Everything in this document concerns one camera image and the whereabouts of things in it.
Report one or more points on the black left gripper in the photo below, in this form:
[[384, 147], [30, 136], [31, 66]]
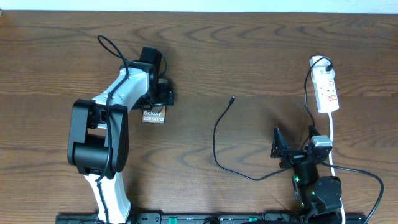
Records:
[[166, 99]]

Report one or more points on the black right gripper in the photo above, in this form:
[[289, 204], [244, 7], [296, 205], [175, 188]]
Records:
[[280, 150]]

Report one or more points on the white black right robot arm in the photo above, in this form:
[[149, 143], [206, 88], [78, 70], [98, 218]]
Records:
[[318, 195]]

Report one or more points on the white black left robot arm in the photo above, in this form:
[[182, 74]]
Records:
[[98, 143]]

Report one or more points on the white power strip socket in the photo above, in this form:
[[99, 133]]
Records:
[[322, 75]]

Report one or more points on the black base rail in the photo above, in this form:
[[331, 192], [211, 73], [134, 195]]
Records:
[[156, 218]]

